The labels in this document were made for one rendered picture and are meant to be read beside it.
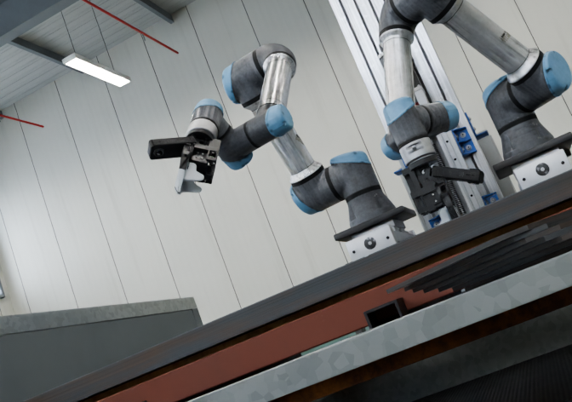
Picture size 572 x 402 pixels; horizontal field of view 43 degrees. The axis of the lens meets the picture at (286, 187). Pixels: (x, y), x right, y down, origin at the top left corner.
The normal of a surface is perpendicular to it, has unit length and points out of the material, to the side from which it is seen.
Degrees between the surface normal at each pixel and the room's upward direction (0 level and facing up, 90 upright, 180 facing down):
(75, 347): 90
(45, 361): 90
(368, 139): 90
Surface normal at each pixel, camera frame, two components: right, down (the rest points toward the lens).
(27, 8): -0.33, -0.09
